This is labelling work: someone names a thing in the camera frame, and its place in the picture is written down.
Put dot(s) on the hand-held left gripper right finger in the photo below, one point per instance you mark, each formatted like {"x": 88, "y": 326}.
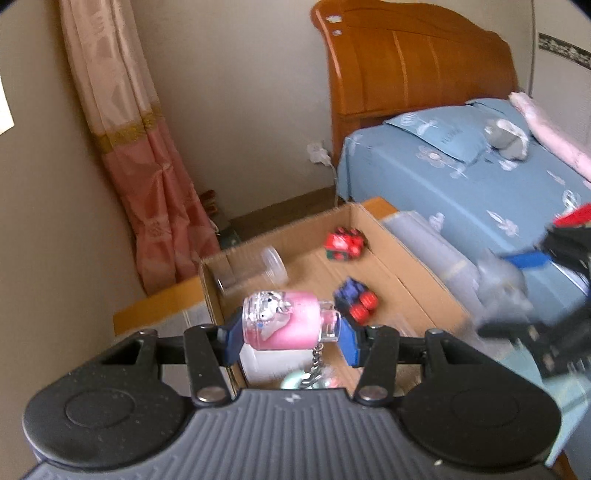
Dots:
{"x": 352, "y": 344}

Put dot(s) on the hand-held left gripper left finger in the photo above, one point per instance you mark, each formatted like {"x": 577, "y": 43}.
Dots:
{"x": 233, "y": 339}

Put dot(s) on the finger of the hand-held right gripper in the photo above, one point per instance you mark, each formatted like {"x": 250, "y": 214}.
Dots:
{"x": 526, "y": 261}
{"x": 521, "y": 330}

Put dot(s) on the grey elephant toy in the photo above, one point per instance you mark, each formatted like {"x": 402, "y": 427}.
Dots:
{"x": 501, "y": 281}

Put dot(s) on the white translucent plastic container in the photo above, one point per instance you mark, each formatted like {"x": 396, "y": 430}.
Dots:
{"x": 258, "y": 364}

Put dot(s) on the blue toy car red wheels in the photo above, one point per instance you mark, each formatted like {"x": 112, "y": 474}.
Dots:
{"x": 358, "y": 300}

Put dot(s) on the teal earbud case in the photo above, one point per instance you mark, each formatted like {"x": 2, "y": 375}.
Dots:
{"x": 295, "y": 381}

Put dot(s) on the clear round plastic jar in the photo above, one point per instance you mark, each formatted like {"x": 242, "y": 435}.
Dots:
{"x": 258, "y": 270}

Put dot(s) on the cardboard box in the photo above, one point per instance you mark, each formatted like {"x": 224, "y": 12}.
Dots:
{"x": 304, "y": 277}

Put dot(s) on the red toy train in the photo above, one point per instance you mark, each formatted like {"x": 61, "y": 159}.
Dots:
{"x": 344, "y": 244}

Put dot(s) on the red item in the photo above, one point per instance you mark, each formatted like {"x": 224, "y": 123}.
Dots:
{"x": 572, "y": 218}

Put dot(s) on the printed plaid blanket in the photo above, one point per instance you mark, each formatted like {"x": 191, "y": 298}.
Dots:
{"x": 425, "y": 240}

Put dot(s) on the bed with blue floral sheet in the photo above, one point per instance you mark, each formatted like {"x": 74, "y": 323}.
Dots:
{"x": 438, "y": 189}

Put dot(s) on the grey plush toy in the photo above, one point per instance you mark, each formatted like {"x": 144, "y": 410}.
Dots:
{"x": 505, "y": 138}

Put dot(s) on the pink rolled quilt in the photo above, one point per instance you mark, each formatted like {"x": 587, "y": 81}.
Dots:
{"x": 554, "y": 134}

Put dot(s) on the blue floral pillow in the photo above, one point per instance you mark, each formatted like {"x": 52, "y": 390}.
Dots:
{"x": 448, "y": 131}

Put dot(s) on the pink patterned curtain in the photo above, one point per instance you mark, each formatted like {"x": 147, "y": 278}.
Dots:
{"x": 138, "y": 161}

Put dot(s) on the wooden bed headboard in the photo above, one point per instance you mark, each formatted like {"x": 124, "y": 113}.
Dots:
{"x": 406, "y": 64}

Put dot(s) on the white paper sheet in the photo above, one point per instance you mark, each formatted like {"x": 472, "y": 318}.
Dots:
{"x": 4, "y": 108}

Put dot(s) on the white wall socket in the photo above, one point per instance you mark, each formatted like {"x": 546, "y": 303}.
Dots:
{"x": 317, "y": 152}

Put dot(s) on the white wall conduit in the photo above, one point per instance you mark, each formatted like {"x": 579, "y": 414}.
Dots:
{"x": 533, "y": 46}

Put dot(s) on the patterned wall border strip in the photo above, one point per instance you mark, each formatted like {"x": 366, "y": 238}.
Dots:
{"x": 565, "y": 48}

